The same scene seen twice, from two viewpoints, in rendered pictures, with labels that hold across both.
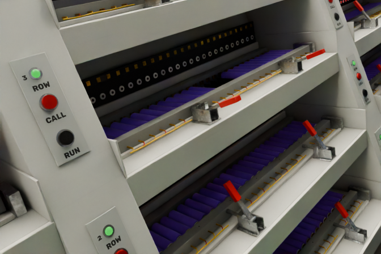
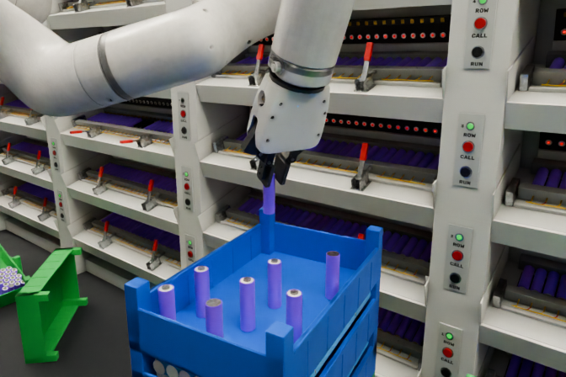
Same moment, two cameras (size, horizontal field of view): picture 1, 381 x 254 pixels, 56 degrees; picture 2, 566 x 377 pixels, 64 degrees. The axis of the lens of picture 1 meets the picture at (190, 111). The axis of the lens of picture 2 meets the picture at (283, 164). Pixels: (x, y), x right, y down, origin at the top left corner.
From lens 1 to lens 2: 1.79 m
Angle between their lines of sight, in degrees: 76
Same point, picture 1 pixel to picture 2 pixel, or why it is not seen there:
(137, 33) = not seen: hidden behind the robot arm
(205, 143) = (83, 142)
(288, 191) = (121, 198)
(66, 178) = (49, 121)
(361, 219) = (172, 269)
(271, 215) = (106, 195)
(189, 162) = (78, 144)
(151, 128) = (86, 124)
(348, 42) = (191, 156)
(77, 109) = not seen: hidden behind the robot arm
